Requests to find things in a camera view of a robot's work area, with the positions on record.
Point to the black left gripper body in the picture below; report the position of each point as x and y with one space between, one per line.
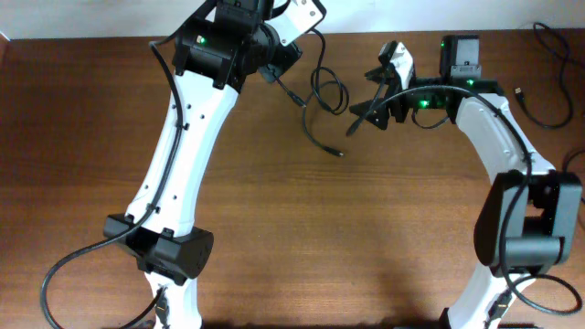
282 60

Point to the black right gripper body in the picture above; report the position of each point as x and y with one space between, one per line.
398 97

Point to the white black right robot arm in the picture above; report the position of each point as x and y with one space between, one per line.
529 218

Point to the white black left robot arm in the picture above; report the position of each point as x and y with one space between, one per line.
216 49

